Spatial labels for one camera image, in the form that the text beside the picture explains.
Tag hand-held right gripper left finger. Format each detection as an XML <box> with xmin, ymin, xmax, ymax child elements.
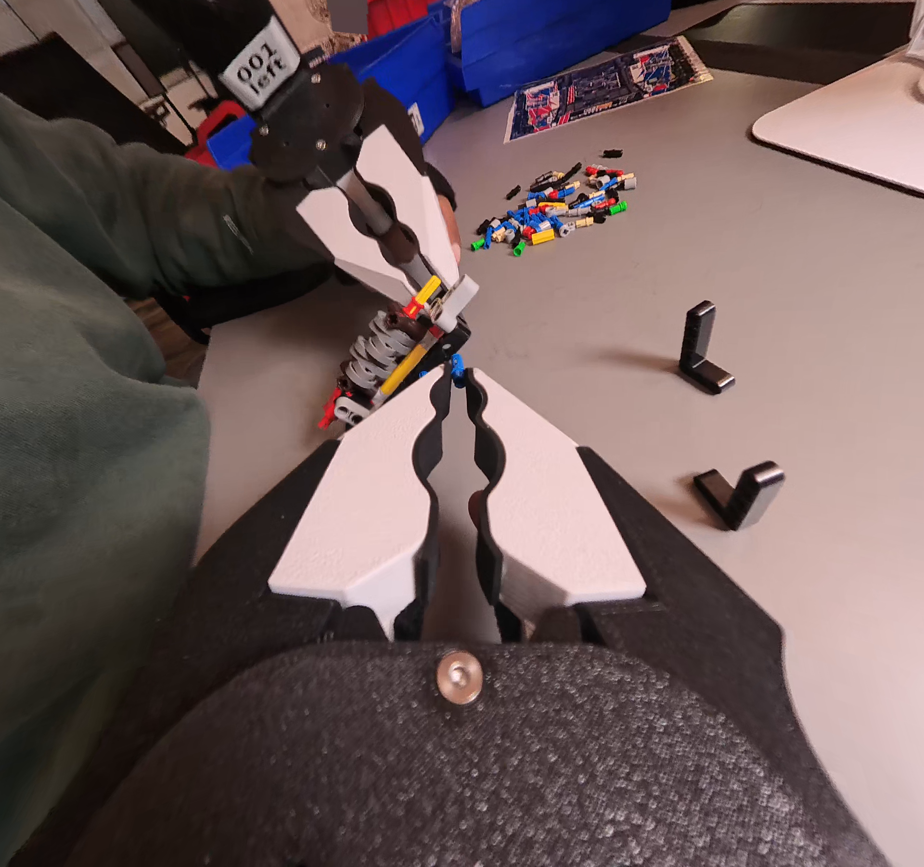
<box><xmin>269</xmin><ymin>366</ymin><xmax>454</xmax><ymax>642</ymax></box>

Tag lego instruction booklet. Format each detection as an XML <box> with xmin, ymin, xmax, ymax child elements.
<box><xmin>503</xmin><ymin>35</ymin><xmax>714</xmax><ymax>144</ymax></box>

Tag white monitor stand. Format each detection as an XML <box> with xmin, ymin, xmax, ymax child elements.
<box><xmin>751</xmin><ymin>0</ymin><xmax>924</xmax><ymax>196</ymax></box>

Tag black L-shaped lego beam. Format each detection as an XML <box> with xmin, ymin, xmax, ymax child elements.
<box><xmin>693</xmin><ymin>460</ymin><xmax>786</xmax><ymax>532</ymax></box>
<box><xmin>679</xmin><ymin>300</ymin><xmax>737</xmax><ymax>396</ymax></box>

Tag person's green sweater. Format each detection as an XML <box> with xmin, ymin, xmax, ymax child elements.
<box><xmin>0</xmin><ymin>199</ymin><xmax>212</xmax><ymax>861</ymax></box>

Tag pile of small lego pieces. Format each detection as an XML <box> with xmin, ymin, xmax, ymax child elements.
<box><xmin>471</xmin><ymin>148</ymin><xmax>640</xmax><ymax>258</ymax></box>

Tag partly built lego assembly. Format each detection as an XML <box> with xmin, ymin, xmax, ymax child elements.
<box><xmin>318</xmin><ymin>275</ymin><xmax>481</xmax><ymax>431</ymax></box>

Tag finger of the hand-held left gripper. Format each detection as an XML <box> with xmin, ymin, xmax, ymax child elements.
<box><xmin>354</xmin><ymin>123</ymin><xmax>463</xmax><ymax>294</ymax></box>
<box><xmin>296</xmin><ymin>187</ymin><xmax>427</xmax><ymax>302</ymax></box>

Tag large blue storage bin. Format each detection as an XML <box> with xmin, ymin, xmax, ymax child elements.
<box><xmin>429</xmin><ymin>0</ymin><xmax>683</xmax><ymax>108</ymax></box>

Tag person's left forearm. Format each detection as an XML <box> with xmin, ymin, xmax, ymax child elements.
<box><xmin>0</xmin><ymin>91</ymin><xmax>340</xmax><ymax>301</ymax></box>

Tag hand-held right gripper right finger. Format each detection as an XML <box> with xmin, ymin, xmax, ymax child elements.
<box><xmin>464</xmin><ymin>367</ymin><xmax>647</xmax><ymax>644</ymax></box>

